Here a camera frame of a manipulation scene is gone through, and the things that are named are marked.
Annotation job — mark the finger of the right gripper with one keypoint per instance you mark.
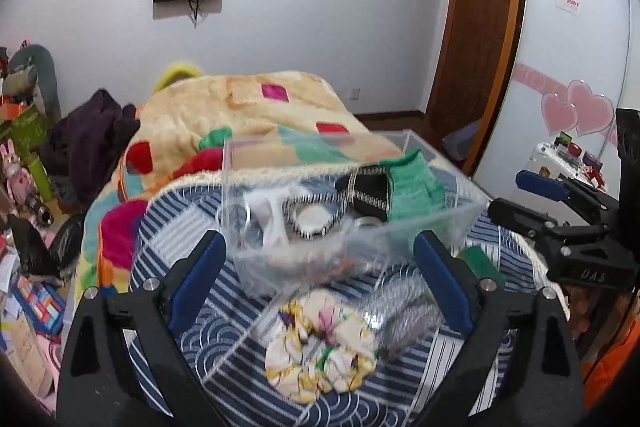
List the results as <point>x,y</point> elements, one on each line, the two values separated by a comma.
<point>542,186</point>

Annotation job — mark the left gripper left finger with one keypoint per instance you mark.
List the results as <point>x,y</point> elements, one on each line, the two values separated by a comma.
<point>188,282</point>

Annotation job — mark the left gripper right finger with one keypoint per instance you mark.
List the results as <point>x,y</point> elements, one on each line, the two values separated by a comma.
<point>450,280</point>

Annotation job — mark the green knitted glove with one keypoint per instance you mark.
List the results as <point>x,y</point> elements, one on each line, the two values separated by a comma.
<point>414,189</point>

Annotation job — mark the floral fabric scrunchie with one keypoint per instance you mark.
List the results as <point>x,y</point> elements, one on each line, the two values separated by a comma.
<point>326,346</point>

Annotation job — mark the yellow-haired doll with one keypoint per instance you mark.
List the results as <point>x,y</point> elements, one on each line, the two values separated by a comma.
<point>480,264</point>

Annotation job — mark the white suitcase with stickers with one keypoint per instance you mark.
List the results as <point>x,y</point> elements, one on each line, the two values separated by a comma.
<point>562,157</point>

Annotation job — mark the navy white patterned cloth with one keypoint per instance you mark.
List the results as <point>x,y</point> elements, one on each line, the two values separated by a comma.
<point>225,347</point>

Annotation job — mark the bagged silver glitter item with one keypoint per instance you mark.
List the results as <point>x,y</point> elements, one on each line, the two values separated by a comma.
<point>400,313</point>

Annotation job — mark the cream fabric scrunchie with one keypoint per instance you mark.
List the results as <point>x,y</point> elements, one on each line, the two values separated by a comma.
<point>267,227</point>

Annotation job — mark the black white braided headband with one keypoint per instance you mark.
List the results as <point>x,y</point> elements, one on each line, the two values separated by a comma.
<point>364,194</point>

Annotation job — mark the clear plastic storage box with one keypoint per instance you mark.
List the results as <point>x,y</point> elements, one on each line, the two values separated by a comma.
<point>303,160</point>

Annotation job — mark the beige fleece patchwork blanket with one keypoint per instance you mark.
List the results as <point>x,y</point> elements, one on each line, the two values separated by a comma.
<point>182,130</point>

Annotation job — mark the brown wooden door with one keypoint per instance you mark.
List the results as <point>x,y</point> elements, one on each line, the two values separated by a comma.
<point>474,63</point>

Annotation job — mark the dark purple garment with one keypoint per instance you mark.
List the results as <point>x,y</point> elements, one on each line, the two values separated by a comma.
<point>83,149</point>

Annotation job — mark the pink bunny plush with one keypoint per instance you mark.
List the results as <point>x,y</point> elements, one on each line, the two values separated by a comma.
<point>21,187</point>

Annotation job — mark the yellow fuzzy item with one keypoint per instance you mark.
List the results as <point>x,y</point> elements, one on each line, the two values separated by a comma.
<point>175,72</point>

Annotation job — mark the green cardboard box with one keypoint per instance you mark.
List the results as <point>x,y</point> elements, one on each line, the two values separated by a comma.
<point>27,129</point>

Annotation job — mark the grey plush toy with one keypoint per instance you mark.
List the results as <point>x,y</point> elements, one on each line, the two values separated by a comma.
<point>32,80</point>

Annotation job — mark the pink heart wall stickers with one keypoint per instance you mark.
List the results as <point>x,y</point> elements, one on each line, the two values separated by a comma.
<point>569,107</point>

